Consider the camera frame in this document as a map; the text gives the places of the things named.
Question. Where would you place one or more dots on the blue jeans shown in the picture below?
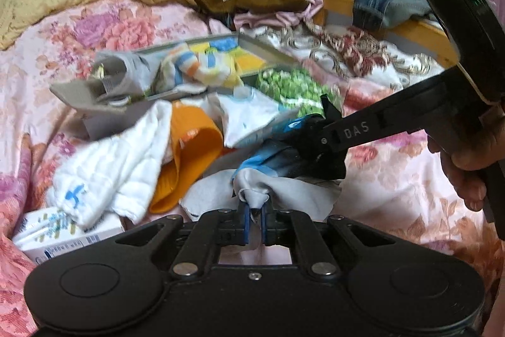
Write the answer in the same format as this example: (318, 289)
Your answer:
(376, 15)

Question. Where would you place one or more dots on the orange headband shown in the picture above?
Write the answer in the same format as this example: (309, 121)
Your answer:
(196, 142)

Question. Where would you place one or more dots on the white muslin cloth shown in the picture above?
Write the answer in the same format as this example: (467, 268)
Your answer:
(116, 174)

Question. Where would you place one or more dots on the grey tray with drawing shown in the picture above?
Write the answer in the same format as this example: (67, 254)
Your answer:
(250, 54)

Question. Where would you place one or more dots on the white baby bib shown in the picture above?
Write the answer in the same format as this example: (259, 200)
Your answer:
(248, 116)

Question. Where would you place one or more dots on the pink floral bed sheet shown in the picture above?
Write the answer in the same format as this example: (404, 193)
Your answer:
(395, 185)

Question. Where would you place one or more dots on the white tissue pack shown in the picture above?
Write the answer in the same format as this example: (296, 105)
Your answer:
(46, 233)

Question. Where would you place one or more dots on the white ornate patterned fabric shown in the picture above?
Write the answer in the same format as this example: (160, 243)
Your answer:
(349, 52)

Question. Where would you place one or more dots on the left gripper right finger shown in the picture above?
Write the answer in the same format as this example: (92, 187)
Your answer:
(295, 230)

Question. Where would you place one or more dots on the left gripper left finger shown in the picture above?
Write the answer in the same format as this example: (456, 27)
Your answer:
(204, 239)

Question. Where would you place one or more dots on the striped pastel sock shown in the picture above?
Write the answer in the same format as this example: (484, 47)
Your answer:
(181, 66)

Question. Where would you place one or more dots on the person's right hand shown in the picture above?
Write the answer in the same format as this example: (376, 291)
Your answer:
(461, 167)

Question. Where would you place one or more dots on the black and blue sock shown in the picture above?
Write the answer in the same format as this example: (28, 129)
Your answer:
(293, 170)

